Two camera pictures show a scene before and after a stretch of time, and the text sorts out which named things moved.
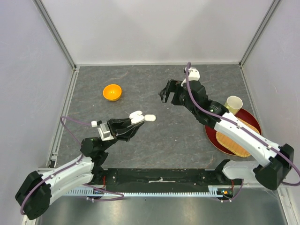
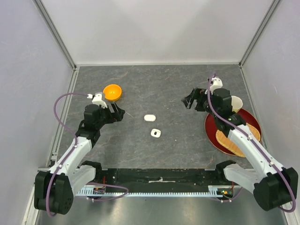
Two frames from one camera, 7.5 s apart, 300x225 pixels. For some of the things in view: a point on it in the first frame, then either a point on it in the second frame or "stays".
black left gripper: x=119 y=130 → x=116 y=116
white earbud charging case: x=150 y=117 stays
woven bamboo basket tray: x=234 y=145 stays
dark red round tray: x=243 y=114 stays
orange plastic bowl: x=112 y=92 stays
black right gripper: x=172 y=86 → x=197 y=93
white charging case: x=136 y=116 → x=155 y=132
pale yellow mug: x=233 y=104 stays
